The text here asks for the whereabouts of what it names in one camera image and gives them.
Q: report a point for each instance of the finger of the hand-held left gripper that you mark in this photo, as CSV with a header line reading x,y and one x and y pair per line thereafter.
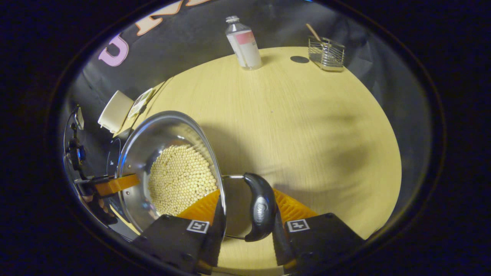
x,y
115,184

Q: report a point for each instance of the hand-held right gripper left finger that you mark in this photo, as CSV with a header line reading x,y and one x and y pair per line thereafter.
x,y
218,237

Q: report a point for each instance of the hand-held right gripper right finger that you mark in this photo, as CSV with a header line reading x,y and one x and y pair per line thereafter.
x,y
279,245

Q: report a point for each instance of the black induction cooktop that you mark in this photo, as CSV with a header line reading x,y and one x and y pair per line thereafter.
x,y
113,153

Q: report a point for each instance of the stainless steel pot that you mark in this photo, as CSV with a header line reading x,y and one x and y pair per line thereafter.
x,y
153,134

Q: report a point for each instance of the pile of yellow soybeans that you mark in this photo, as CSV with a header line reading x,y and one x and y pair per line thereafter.
x,y
180,180

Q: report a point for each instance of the cream plastic container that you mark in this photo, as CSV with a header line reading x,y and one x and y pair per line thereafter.
x,y
115,111

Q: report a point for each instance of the white divided condiment dish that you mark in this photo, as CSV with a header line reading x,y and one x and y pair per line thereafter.
x,y
141,102

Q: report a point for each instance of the black backdrop cloth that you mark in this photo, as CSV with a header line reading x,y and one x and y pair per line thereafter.
x,y
184,42

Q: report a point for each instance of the black round table grommet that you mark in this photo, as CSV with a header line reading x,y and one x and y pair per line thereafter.
x,y
299,59

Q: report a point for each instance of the clear bottle with pink label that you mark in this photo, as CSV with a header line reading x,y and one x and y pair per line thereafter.
x,y
245,46

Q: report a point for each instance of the wooden stick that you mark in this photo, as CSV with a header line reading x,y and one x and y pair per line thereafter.
x,y
313,32

